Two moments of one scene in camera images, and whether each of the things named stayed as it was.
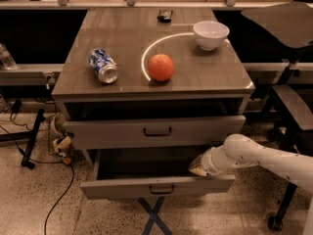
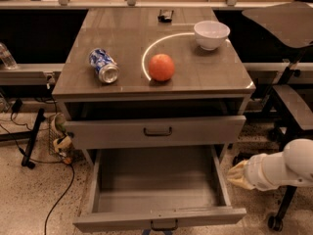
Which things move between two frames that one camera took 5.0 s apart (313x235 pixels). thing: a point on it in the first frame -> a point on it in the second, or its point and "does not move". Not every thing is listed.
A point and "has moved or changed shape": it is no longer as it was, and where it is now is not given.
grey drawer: (115, 133) does not move
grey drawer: (142, 172) has moved or changed shape
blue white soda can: (104, 65) does not move
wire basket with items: (60, 139) does not move
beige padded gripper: (207, 164) -> (255, 172)
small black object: (164, 18) does not move
